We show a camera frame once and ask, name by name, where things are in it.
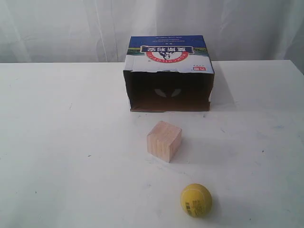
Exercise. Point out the yellow tennis ball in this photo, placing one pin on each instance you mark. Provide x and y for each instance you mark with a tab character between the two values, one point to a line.
196	200

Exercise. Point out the light wooden cube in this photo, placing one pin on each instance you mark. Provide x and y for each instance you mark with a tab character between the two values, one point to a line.
164	140

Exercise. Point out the blue white cardboard box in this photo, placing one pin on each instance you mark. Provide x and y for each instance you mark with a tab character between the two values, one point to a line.
168	73

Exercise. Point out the white backdrop curtain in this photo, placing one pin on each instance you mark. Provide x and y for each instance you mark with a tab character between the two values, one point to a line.
100	30

